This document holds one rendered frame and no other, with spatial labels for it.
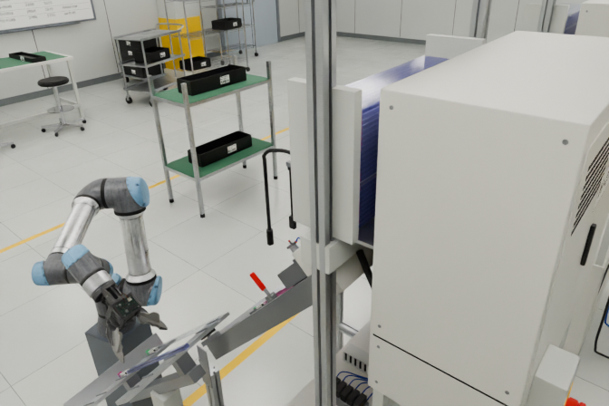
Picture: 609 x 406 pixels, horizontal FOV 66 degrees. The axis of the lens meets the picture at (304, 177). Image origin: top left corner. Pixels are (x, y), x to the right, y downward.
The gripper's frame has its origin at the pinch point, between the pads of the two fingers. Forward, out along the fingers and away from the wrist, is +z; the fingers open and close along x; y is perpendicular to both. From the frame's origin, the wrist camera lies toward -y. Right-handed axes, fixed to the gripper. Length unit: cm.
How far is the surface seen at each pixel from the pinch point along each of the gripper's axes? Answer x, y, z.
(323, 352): 16, 37, 34
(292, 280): 25.1, 35.3, 16.1
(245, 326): 22.7, 7.3, 14.6
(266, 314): 21.8, 21.4, 17.2
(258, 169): 260, -179, -105
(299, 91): 18, 85, -5
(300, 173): 18, 70, 4
